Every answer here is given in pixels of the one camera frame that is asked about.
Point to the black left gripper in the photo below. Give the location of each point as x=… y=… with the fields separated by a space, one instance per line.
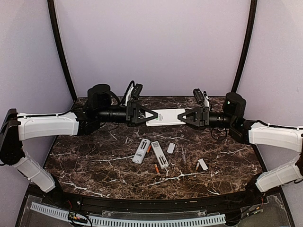
x=131 y=107

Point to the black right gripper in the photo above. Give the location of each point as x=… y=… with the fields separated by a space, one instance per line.
x=201 y=116

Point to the white remote with green buttons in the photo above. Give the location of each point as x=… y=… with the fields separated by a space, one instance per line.
x=166 y=117

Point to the white remote with battery compartment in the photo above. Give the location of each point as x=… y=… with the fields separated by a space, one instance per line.
x=141 y=151

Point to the white battery cover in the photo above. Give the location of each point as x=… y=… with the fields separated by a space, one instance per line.
x=203 y=164
x=171 y=148

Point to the clear handled screwdriver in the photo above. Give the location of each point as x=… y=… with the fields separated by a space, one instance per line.
x=183 y=155

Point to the white remote with QR label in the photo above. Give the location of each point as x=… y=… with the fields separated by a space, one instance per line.
x=159 y=155

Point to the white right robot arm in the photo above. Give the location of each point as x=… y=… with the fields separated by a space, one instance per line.
x=281 y=146

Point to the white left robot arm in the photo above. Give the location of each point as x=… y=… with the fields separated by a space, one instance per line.
x=20 y=127

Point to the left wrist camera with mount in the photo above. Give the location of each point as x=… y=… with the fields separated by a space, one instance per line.
x=100 y=96

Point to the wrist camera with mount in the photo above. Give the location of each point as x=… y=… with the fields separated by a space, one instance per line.
x=234 y=105
x=100 y=96

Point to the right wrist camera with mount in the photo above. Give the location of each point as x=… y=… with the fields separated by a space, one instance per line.
x=234 y=105

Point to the black curved front rail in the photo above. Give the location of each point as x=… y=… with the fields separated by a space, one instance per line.
x=91 y=204

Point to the white slotted cable duct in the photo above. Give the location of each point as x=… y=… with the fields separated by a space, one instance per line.
x=98 y=221

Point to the black right rear frame post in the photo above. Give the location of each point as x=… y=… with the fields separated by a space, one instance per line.
x=246 y=45

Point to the black frame post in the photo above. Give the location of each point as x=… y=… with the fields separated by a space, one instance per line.
x=246 y=45
x=60 y=50

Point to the black left rear frame post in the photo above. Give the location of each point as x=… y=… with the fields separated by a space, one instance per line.
x=60 y=50

